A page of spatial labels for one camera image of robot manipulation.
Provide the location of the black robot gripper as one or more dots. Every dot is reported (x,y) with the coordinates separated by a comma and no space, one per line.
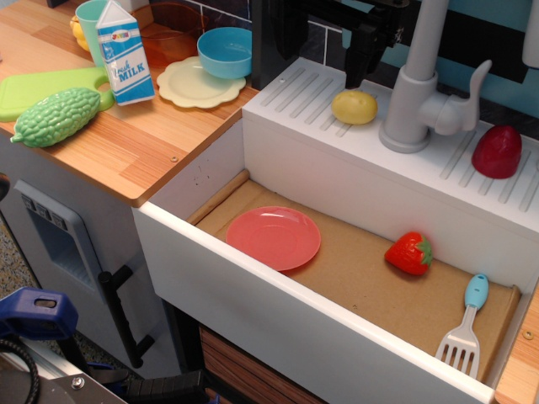
(395,22)

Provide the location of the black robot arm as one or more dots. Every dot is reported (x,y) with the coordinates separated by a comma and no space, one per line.
(281,29)

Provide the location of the yellow toy potato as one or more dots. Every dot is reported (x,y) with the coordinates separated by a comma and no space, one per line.
(354,107)

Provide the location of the pale yellow scalloped plate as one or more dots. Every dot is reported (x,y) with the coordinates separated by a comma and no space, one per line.
(188,85)

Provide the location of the pink plastic plate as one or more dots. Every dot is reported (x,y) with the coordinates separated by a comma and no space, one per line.
(279,237)

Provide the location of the grey toy faucet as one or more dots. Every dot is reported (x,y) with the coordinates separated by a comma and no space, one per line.
(416,106)

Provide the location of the blue plastic bowl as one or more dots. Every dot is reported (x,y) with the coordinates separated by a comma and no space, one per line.
(226,52)

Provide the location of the dark red toy pepper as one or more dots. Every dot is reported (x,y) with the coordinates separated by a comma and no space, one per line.
(498,153)

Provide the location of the orange transparent container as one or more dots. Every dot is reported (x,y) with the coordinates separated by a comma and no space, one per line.
(169,32)

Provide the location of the red toy strawberry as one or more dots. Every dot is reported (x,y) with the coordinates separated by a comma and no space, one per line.
(411,253)

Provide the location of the white toy sink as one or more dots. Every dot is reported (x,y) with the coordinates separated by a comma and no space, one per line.
(348,326)

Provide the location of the toy milk carton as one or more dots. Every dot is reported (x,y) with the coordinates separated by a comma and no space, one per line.
(124,56)

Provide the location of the mint green cup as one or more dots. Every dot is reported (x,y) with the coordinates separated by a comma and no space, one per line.
(88,14)

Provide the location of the yellow toy fruit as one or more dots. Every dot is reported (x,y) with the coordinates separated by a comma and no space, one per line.
(78,34)

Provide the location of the green toy bitter gourd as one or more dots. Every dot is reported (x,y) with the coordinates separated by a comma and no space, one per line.
(56,117)

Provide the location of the green cutting board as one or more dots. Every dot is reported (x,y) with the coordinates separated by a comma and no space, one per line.
(20,92)

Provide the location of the grey toy dishwasher door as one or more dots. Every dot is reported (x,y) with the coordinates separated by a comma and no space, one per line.
(62,233)

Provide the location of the blue clamp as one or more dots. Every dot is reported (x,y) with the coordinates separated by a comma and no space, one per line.
(38,314)

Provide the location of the white spatula blue handle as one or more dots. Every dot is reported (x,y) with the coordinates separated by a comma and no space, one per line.
(460,347)

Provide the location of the black door handle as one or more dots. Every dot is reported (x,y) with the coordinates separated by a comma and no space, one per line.
(109,284)

